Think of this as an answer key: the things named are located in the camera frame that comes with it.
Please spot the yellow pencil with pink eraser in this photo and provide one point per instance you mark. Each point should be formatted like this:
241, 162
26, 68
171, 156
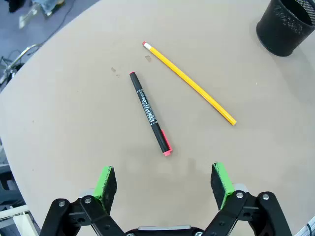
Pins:
189, 81

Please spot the clear plastic floor item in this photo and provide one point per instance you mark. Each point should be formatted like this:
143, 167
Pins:
37, 12

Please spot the black mesh pen holder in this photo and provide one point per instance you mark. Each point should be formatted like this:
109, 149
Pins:
280, 32

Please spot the white box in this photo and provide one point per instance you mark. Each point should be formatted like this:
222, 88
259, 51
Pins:
19, 221

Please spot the metal chair frame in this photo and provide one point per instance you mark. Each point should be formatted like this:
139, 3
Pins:
14, 61

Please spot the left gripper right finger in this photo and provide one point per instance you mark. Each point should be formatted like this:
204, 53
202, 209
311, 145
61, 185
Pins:
222, 186

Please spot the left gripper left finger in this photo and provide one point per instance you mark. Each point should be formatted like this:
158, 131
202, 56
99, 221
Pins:
105, 189

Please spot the black marker with pink cap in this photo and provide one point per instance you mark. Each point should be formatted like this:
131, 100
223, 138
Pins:
147, 110

